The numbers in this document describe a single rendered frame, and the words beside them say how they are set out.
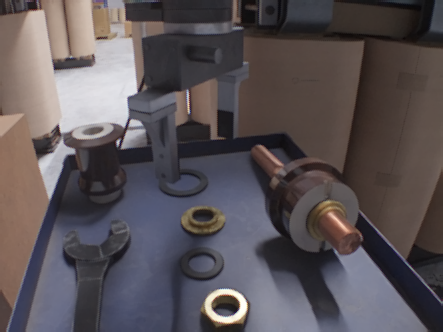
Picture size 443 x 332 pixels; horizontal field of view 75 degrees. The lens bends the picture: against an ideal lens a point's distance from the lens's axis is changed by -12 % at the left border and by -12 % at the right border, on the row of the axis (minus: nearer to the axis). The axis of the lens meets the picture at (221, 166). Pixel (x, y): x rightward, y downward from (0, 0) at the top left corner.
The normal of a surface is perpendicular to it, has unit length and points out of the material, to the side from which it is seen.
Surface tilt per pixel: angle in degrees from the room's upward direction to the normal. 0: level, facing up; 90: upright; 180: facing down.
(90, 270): 0
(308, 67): 90
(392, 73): 90
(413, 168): 90
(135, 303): 0
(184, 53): 90
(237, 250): 0
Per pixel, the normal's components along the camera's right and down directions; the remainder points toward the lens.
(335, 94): 0.31, 0.46
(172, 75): -0.50, 0.42
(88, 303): 0.00, -0.87
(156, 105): 0.86, 0.25
